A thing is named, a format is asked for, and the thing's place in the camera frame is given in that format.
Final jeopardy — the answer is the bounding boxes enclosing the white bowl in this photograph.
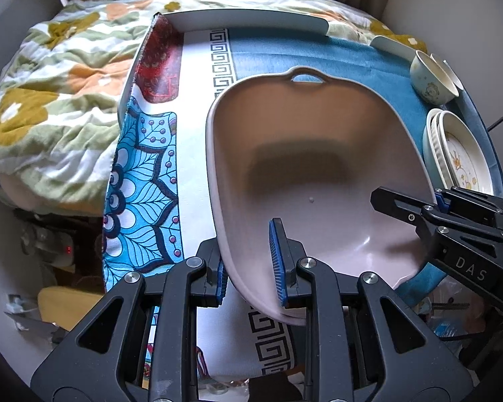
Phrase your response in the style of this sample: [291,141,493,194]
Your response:
[430,52,466,93]

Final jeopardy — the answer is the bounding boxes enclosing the large pink bowl with handles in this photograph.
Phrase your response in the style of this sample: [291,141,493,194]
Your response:
[207,66,439,327]

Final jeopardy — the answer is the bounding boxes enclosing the blue patterned tablecloth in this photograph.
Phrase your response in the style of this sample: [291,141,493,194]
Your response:
[102,12,503,386]

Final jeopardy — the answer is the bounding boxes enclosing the grey device with red light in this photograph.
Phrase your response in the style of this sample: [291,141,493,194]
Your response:
[21,224,78,266]

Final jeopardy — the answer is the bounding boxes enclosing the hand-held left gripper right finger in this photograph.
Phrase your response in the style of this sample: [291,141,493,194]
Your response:
[268,218,472,402]

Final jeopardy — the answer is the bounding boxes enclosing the plate with duck print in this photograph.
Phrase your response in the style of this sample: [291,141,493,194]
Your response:
[442,111,496,195]

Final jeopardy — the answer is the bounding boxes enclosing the clear plastic bags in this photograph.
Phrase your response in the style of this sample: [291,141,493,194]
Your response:
[415,276,503,361]

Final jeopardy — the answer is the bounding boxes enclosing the yellow object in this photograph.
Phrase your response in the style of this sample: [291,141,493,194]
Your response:
[37,285,110,332]

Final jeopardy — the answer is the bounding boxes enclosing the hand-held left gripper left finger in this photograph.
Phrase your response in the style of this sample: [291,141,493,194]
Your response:
[30,239,229,402]

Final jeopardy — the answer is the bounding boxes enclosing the pale yellow bowl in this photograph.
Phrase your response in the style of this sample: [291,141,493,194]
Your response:
[410,50,459,105]

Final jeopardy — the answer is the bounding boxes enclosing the floral duvet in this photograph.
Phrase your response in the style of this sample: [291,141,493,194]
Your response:
[0,0,428,218]

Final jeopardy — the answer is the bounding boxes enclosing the plain white plate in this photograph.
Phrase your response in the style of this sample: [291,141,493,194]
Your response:
[427,109,457,189]

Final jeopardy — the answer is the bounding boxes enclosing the grey headboard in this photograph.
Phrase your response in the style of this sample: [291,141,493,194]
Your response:
[0,0,65,105]

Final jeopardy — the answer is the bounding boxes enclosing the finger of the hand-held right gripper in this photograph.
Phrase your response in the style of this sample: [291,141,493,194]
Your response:
[434,186,503,229]
[371,187,443,239]

